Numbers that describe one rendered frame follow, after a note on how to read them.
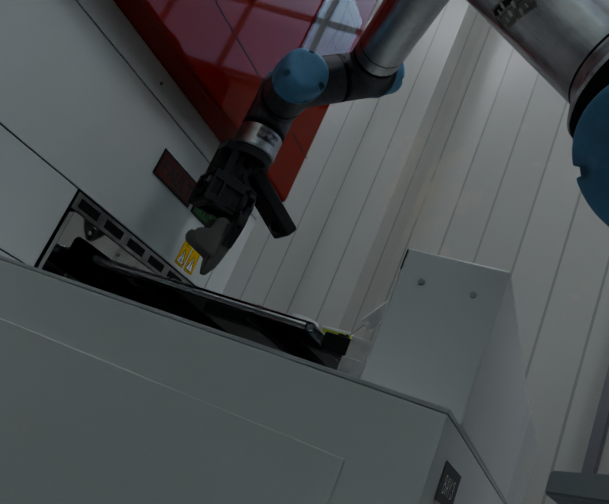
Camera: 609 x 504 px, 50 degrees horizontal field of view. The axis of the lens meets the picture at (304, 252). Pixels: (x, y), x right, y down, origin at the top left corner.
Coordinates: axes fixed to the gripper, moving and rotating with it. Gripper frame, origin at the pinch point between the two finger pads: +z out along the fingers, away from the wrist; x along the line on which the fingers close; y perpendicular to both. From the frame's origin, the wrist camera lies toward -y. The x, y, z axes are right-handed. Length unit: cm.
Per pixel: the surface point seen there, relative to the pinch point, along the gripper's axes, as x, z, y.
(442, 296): 52, 4, -2
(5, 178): 5.2, 4.1, 31.7
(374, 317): -2.5, -8.1, -34.0
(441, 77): -167, -199, -132
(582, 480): 63, 15, -11
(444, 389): 54, 12, -4
